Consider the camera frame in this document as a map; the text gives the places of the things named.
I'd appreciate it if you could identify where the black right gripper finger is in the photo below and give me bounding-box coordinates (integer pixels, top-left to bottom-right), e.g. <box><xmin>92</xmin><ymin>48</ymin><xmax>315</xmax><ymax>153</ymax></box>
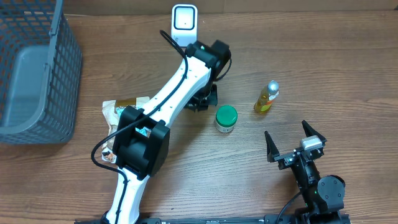
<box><xmin>264</xmin><ymin>131</ymin><xmax>280</xmax><ymax>162</ymax></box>
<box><xmin>302</xmin><ymin>120</ymin><xmax>326</xmax><ymax>144</ymax></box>

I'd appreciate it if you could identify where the green lid white jar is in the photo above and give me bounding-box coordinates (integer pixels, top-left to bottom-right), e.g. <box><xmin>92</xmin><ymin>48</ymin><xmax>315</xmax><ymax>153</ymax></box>
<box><xmin>215</xmin><ymin>105</ymin><xmax>238</xmax><ymax>133</ymax></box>

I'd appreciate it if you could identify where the yellow liquid bottle silver cap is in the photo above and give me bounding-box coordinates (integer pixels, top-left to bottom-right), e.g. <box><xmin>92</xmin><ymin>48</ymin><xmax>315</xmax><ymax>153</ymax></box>
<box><xmin>254</xmin><ymin>80</ymin><xmax>279</xmax><ymax>114</ymax></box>

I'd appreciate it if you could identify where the brown teal snack bag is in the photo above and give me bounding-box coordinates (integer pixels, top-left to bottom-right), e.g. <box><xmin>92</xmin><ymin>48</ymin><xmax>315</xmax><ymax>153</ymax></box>
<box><xmin>101</xmin><ymin>96</ymin><xmax>150</xmax><ymax>164</ymax></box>

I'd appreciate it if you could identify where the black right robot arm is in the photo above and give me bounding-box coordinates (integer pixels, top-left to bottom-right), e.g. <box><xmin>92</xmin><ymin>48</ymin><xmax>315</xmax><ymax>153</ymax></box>
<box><xmin>264</xmin><ymin>120</ymin><xmax>350</xmax><ymax>223</ymax></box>

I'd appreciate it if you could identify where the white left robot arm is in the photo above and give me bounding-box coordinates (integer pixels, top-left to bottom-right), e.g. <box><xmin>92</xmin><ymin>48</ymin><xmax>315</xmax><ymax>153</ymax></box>
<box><xmin>100</xmin><ymin>40</ymin><xmax>231</xmax><ymax>223</ymax></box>

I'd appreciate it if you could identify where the white barcode scanner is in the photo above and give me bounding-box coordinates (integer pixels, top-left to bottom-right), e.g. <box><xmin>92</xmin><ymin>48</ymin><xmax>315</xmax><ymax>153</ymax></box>
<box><xmin>171</xmin><ymin>4</ymin><xmax>198</xmax><ymax>47</ymax></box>

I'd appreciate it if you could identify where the dark grey mesh basket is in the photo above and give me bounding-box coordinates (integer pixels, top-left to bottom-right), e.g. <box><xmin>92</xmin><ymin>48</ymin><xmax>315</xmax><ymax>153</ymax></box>
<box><xmin>1</xmin><ymin>0</ymin><xmax>83</xmax><ymax>144</ymax></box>

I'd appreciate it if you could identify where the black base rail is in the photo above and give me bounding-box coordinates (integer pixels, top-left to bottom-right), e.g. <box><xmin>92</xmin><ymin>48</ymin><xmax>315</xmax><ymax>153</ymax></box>
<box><xmin>74</xmin><ymin>215</ymin><xmax>351</xmax><ymax>224</ymax></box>

